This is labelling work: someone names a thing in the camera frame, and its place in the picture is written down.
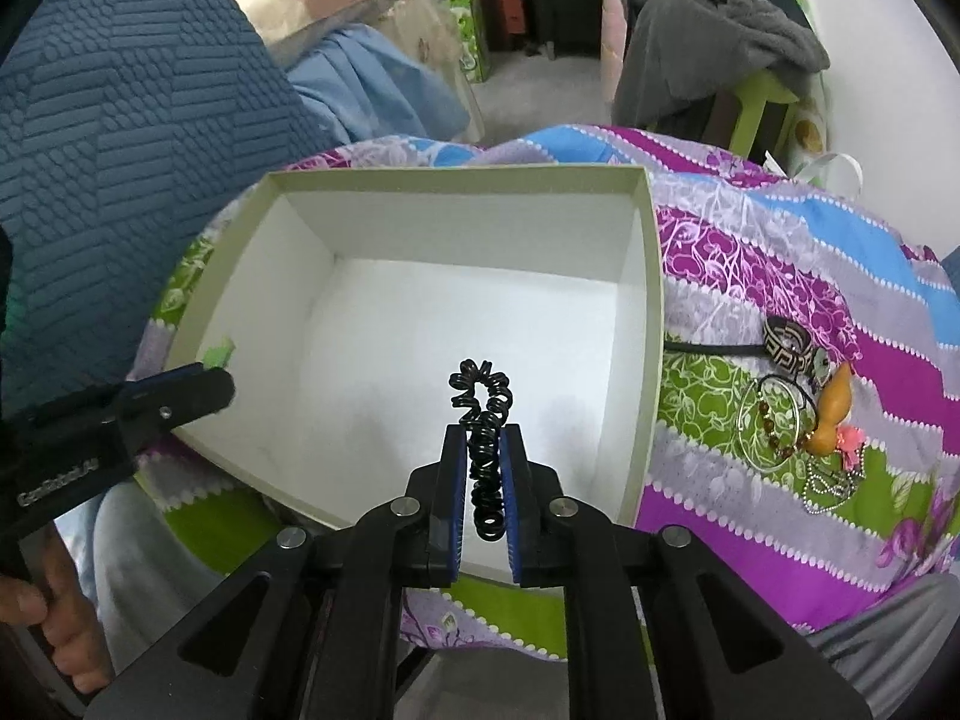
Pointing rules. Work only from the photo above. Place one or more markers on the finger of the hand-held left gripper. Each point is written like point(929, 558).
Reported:
point(180, 397)

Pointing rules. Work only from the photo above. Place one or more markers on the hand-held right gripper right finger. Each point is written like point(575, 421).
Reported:
point(514, 502)

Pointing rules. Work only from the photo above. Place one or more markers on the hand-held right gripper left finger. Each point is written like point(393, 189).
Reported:
point(454, 502)

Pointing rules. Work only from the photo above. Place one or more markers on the white cardboard box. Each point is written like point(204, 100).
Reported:
point(450, 300)

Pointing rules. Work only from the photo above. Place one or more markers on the black beige striped hair band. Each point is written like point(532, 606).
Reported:
point(784, 349)

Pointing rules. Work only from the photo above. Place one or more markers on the person's left hand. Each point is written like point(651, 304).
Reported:
point(71, 615)

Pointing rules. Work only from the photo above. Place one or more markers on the blue textured cushion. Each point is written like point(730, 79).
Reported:
point(135, 105)

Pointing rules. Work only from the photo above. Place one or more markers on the orange gourd pendant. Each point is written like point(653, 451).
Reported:
point(832, 405)

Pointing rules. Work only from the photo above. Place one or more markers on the pink flower hair clip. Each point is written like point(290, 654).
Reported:
point(849, 442)

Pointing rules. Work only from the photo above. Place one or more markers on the colourful striped floral blanket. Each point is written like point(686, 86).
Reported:
point(750, 255)

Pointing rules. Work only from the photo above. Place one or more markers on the light blue cloth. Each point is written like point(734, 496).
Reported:
point(375, 90)

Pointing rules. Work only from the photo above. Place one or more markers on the person's grey trousers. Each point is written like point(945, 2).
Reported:
point(900, 637)

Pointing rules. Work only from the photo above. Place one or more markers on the pink cream pillow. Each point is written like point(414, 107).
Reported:
point(315, 4)

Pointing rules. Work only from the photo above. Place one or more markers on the beige floral bag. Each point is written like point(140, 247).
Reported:
point(420, 30)

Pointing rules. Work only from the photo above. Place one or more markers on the green carton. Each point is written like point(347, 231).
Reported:
point(469, 45)

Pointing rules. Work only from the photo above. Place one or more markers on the green plastic stool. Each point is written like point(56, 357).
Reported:
point(757, 101)

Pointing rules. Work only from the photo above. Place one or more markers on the white ribbon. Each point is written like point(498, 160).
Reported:
point(840, 159)

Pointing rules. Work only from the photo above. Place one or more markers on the floral printed cloth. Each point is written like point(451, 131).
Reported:
point(814, 127)

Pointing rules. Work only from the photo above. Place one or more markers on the grey garment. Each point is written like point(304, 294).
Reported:
point(697, 45)

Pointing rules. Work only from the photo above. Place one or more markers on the red black suitcase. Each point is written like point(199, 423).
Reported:
point(495, 7)

